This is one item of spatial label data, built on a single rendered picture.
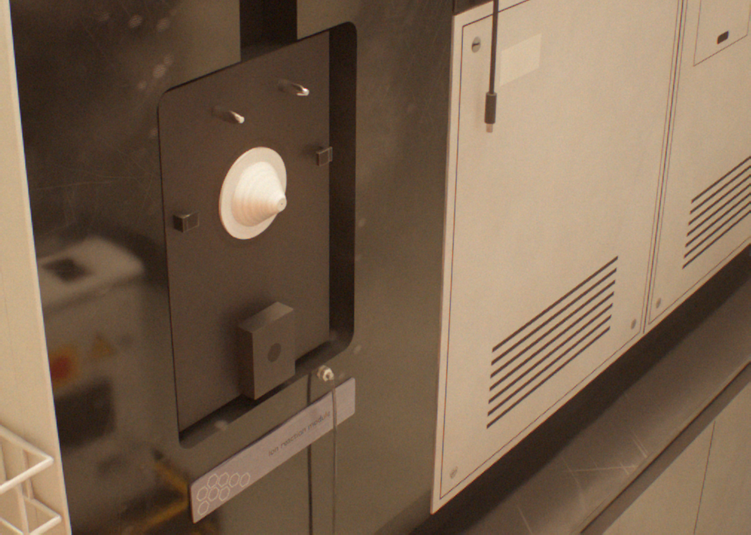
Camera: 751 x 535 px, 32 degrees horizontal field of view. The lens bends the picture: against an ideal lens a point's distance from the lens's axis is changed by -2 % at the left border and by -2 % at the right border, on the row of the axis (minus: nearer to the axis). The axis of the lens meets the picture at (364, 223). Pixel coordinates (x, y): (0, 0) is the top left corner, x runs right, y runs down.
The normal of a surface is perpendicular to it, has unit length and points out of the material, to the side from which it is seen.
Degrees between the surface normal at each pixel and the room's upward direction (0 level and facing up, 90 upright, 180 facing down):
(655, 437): 0
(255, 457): 90
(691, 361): 0
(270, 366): 90
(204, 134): 90
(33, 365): 90
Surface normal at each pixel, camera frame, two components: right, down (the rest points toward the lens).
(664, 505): 0.78, 0.29
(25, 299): -0.63, 0.35
